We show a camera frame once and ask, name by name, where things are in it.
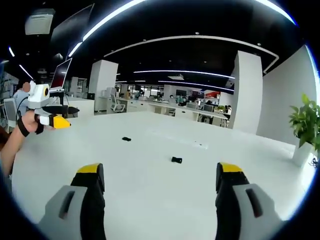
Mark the person's left hand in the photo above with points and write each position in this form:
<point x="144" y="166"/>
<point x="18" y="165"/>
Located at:
<point x="31" y="123"/>

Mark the black laptop stand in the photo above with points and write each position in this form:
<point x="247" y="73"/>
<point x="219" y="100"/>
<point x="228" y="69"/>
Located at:
<point x="61" y="105"/>

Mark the white mesh chair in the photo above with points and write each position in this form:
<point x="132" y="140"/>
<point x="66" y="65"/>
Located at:
<point x="10" y="110"/>

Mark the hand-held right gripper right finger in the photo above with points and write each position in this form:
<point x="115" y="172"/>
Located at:
<point x="240" y="200"/>

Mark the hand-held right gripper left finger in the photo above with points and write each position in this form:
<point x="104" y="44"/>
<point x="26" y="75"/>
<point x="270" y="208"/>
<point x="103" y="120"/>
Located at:
<point x="75" y="200"/>

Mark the white plant pot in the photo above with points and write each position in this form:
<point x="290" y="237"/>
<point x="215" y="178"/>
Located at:
<point x="303" y="153"/>

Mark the row of office desks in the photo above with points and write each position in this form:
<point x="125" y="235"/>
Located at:
<point x="180" y="106"/>

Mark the black plastic buckle part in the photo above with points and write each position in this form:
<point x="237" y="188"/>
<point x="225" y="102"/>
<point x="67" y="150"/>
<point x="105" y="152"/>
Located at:
<point x="126" y="138"/>
<point x="177" y="159"/>

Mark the green potted plant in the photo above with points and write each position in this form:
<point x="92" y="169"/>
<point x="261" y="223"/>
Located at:
<point x="306" y="120"/>

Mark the white office chair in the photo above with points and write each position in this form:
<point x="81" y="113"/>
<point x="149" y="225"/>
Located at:
<point x="116" y="103"/>

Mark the ceiling air conditioner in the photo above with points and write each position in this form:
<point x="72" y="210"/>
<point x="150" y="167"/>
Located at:
<point x="38" y="22"/>

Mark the open laptop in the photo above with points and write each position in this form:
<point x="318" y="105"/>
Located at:
<point x="60" y="76"/>

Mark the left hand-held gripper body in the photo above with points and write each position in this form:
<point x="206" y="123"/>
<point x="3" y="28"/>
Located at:
<point x="37" y="96"/>

